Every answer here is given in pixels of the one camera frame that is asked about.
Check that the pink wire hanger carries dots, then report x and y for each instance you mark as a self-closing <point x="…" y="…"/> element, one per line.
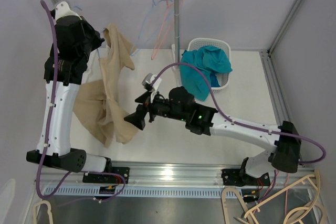
<point x="165" y="26"/>

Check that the beige tank top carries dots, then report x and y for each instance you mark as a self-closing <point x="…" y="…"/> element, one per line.
<point x="97" y="104"/>

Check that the dark blue t shirt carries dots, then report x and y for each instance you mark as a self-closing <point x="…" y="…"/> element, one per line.
<point x="214" y="81"/>

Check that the beige wooden hangers pile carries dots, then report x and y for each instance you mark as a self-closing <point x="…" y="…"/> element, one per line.
<point x="276" y="207"/>

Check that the light blue hanger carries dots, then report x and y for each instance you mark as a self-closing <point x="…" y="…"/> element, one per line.
<point x="149" y="28"/>
<point x="94" y="36"/>

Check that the aluminium corner frame post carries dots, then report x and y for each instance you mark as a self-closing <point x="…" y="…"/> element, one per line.
<point x="295" y="7"/>

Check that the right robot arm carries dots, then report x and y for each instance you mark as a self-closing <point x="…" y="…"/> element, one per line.
<point x="281" y="148"/>

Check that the white perforated plastic basket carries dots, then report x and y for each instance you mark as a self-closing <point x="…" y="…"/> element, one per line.
<point x="197" y="43"/>

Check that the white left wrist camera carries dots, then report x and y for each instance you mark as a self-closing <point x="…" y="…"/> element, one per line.
<point x="62" y="9"/>

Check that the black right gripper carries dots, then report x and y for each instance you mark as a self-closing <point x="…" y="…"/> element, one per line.
<point x="137" y="118"/>

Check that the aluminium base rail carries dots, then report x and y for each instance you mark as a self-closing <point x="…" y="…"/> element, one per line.
<point x="158" y="180"/>

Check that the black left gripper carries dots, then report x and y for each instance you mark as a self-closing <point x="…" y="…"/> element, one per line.
<point x="97" y="40"/>

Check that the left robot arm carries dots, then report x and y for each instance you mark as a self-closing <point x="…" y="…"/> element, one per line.
<point x="64" y="69"/>

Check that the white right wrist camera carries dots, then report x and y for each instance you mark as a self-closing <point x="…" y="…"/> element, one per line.
<point x="151" y="82"/>

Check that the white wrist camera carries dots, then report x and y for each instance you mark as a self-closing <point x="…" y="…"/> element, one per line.
<point x="151" y="82"/>
<point x="62" y="9"/>

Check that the teal t shirt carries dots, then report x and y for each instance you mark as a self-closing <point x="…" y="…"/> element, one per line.
<point x="207" y="59"/>

